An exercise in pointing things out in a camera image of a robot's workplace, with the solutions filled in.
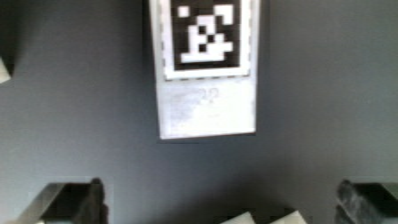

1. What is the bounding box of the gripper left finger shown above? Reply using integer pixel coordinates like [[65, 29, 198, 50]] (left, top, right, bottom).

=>
[[15, 178, 108, 224]]

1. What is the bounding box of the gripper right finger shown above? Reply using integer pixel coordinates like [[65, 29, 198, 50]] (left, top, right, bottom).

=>
[[333, 180, 398, 224]]

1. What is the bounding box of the white table leg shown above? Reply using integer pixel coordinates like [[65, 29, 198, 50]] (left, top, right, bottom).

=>
[[149, 0, 260, 140]]

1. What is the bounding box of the white square tabletop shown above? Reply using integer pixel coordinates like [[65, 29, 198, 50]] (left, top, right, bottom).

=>
[[218, 211, 308, 224]]

